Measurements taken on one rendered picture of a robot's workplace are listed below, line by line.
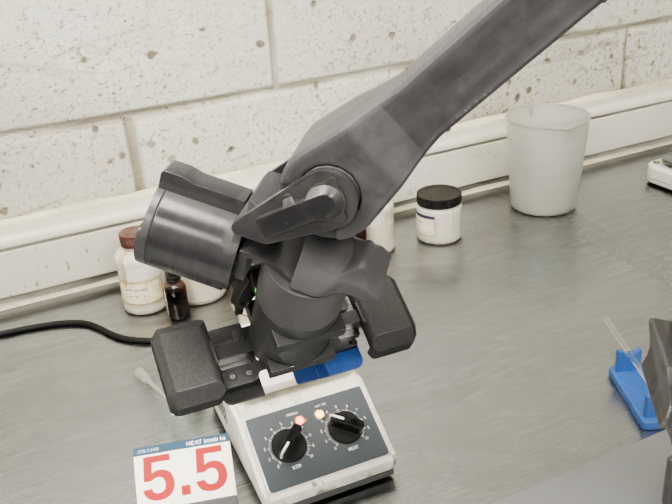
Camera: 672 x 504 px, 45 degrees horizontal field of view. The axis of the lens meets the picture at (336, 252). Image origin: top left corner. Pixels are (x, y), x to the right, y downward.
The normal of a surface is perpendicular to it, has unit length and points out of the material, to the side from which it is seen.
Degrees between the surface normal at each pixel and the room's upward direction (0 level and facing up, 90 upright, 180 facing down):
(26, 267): 90
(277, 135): 90
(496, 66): 91
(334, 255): 39
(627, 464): 1
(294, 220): 91
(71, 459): 0
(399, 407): 0
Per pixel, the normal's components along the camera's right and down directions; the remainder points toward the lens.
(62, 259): 0.42, 0.37
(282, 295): -0.54, 0.66
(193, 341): 0.17, -0.52
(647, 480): -0.07, -0.89
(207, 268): -0.20, 0.57
